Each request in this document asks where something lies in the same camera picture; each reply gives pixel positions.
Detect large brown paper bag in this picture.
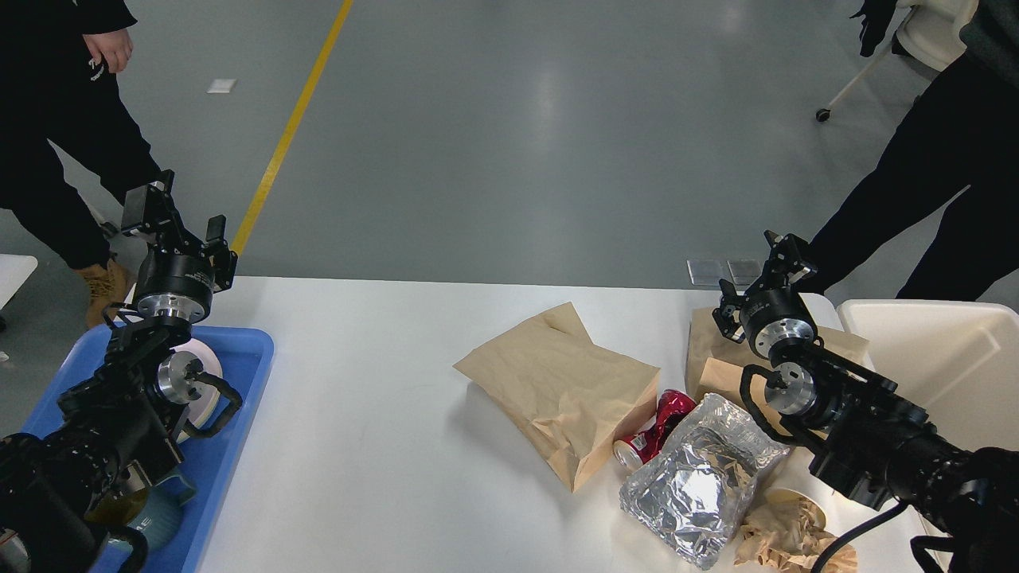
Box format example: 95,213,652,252
455,303,660,492

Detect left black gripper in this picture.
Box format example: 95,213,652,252
119,170,239,323

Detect white side table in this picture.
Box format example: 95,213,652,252
0,254,39,309

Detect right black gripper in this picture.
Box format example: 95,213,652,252
711,231,818,361

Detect blue plastic tray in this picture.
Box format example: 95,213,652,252
21,325,274,572

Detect paper cup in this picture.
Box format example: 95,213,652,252
764,487,827,530

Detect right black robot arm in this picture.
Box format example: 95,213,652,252
713,231,1018,572

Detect crumpled aluminium foil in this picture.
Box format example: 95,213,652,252
619,394,790,571

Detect person in black left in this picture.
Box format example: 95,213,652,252
1,1,161,329

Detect person in black walking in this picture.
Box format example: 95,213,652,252
797,1,1018,302

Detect pink plate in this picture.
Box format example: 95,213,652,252
174,338,223,427

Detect crumpled brown paper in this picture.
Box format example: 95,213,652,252
734,501,837,572

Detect white office chair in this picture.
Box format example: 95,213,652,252
814,1,978,123

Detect crushed red soda can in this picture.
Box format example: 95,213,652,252
614,389,697,473

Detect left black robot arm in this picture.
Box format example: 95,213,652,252
1,170,243,572

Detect dark green mug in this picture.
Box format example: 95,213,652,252
86,469,197,552

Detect white plastic bin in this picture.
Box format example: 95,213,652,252
837,300,1018,450

